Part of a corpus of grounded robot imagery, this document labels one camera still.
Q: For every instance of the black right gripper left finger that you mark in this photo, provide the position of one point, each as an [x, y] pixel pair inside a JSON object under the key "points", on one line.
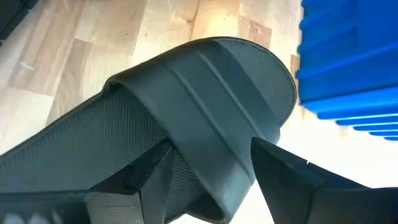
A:
{"points": [[149, 186]]}

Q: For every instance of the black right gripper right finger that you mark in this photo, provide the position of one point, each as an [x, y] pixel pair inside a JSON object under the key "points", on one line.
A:
{"points": [[280, 180]]}

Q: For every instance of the blue plastic bin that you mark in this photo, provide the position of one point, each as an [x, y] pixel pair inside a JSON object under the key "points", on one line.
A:
{"points": [[348, 56]]}

